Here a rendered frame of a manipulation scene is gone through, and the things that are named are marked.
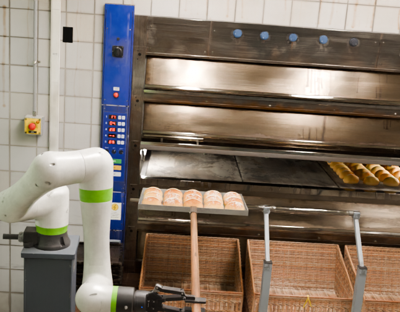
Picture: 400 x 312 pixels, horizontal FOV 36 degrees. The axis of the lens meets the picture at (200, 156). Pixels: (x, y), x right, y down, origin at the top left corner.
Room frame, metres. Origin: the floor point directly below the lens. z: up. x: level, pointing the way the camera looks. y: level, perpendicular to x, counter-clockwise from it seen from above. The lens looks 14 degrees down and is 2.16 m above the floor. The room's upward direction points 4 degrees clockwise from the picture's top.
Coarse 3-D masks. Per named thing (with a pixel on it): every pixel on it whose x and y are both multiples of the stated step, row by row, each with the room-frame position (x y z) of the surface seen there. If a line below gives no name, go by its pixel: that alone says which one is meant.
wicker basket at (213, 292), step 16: (160, 240) 3.38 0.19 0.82; (176, 240) 3.38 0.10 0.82; (208, 240) 3.39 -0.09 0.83; (224, 240) 3.39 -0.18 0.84; (144, 256) 3.17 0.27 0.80; (160, 256) 3.35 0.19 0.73; (176, 256) 3.36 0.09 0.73; (208, 256) 3.37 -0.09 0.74; (224, 256) 3.37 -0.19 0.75; (144, 272) 3.24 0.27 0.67; (160, 272) 3.33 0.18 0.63; (176, 272) 3.33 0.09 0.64; (208, 272) 3.35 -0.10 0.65; (224, 272) 3.35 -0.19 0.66; (240, 272) 3.10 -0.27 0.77; (144, 288) 2.92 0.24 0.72; (208, 288) 3.26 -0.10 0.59; (224, 288) 3.27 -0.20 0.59; (240, 288) 2.98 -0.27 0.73; (176, 304) 2.93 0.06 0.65; (208, 304) 2.94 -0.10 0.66; (224, 304) 3.08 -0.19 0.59; (240, 304) 2.94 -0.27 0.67
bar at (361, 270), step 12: (252, 204) 3.08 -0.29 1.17; (264, 216) 3.05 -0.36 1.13; (264, 228) 3.01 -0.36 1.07; (264, 240) 2.97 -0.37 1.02; (360, 240) 2.99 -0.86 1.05; (360, 252) 2.94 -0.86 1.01; (264, 264) 2.84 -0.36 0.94; (360, 264) 2.89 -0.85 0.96; (264, 276) 2.84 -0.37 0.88; (360, 276) 2.86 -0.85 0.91; (264, 288) 2.84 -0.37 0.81; (360, 288) 2.86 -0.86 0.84; (264, 300) 2.84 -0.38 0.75; (360, 300) 2.86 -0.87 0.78
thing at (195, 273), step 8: (192, 216) 2.73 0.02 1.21; (192, 224) 2.63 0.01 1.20; (192, 232) 2.52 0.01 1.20; (192, 240) 2.43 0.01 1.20; (192, 248) 2.34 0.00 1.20; (192, 256) 2.26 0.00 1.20; (192, 264) 2.19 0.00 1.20; (192, 272) 2.11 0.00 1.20; (192, 280) 2.05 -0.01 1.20; (192, 288) 1.98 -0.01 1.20; (192, 304) 1.87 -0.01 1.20; (200, 304) 1.88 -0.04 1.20
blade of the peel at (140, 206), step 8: (184, 192) 3.20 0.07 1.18; (200, 192) 3.22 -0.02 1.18; (144, 208) 2.87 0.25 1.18; (152, 208) 2.87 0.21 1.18; (160, 208) 2.87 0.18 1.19; (168, 208) 2.88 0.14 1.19; (176, 208) 2.88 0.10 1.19; (184, 208) 2.88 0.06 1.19; (200, 208) 2.88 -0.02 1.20; (208, 208) 2.88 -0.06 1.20; (224, 208) 2.97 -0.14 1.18
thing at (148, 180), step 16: (144, 176) 3.45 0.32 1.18; (160, 176) 3.47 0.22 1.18; (272, 192) 3.44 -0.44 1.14; (288, 192) 3.45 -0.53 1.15; (304, 192) 3.45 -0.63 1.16; (320, 192) 3.45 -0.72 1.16; (336, 192) 3.46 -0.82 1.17; (352, 192) 3.46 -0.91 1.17; (368, 192) 3.47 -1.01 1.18; (384, 192) 3.49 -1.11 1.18
